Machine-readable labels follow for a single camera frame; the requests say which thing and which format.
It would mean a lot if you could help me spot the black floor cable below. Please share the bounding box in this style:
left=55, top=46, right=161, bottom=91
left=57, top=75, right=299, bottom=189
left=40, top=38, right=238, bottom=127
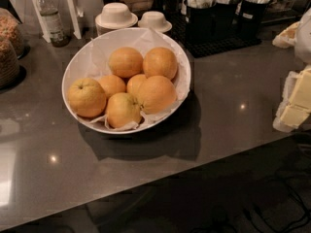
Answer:
left=189, top=165, right=311, bottom=233

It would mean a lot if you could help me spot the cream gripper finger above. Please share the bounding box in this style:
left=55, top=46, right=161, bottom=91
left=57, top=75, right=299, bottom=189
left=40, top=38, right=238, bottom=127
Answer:
left=272, top=21, right=299, bottom=49
left=273, top=65, right=311, bottom=133

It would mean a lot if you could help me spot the cereal jar upper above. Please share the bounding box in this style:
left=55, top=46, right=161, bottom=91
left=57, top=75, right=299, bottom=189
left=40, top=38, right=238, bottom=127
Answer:
left=0, top=8, right=25, bottom=57

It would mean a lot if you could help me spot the white cup stack right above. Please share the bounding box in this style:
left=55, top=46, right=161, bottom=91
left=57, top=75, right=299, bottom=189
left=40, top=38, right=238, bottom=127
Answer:
left=138, top=11, right=172, bottom=34

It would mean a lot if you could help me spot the black rubber mat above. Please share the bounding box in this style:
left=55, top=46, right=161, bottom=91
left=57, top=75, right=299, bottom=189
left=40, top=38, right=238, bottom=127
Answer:
left=170, top=15, right=261, bottom=58

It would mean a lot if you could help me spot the black condiment holder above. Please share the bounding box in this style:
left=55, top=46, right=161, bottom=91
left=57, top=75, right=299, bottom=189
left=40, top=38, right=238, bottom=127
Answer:
left=237, top=0, right=267, bottom=39
left=186, top=3, right=237, bottom=44

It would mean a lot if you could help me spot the white bowl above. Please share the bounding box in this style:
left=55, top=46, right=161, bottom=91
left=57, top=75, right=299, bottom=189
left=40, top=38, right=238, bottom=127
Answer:
left=61, top=27, right=192, bottom=135

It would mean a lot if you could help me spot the cereal jar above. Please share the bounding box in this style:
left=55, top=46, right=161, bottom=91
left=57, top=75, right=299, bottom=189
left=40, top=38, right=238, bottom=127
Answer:
left=0, top=38, right=19, bottom=88
left=0, top=8, right=25, bottom=57

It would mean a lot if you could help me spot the white menu stand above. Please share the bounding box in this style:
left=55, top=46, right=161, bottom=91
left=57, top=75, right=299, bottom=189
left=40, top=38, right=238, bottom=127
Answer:
left=32, top=0, right=84, bottom=43

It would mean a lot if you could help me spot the orange centre small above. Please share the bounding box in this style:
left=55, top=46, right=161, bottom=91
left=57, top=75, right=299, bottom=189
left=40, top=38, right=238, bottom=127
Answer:
left=126, top=74, right=147, bottom=95

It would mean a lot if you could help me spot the white cup stack left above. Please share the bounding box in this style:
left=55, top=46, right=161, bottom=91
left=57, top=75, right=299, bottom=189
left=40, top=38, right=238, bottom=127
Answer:
left=95, top=2, right=138, bottom=35

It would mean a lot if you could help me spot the black condiment holder right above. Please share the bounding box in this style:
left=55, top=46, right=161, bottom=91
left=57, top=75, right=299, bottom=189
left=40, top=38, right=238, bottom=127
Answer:
left=237, top=0, right=267, bottom=39

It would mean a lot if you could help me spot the white cup stack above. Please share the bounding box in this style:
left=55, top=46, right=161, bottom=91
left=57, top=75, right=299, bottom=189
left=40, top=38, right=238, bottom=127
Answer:
left=138, top=11, right=172, bottom=34
left=95, top=2, right=138, bottom=35

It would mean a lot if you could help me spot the cereal jar lower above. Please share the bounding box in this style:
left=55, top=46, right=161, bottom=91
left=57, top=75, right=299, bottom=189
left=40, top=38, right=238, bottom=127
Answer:
left=0, top=38, right=19, bottom=88

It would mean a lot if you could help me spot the orange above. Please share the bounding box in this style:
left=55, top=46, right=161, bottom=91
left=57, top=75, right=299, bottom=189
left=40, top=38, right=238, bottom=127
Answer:
left=137, top=76, right=177, bottom=115
left=108, top=47, right=143, bottom=78
left=106, top=92, right=142, bottom=128
left=67, top=78, right=107, bottom=117
left=98, top=75, right=126, bottom=98
left=143, top=47, right=178, bottom=80

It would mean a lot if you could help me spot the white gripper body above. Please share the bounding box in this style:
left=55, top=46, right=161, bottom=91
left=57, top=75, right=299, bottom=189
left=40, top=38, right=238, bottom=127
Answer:
left=294, top=8, right=311, bottom=64

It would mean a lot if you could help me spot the glass bottle black cap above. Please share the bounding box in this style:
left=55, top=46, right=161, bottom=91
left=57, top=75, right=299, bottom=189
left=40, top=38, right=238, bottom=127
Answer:
left=37, top=0, right=69, bottom=48

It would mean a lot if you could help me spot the black condiment holder left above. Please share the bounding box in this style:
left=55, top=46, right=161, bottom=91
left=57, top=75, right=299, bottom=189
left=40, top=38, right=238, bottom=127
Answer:
left=186, top=3, right=237, bottom=44

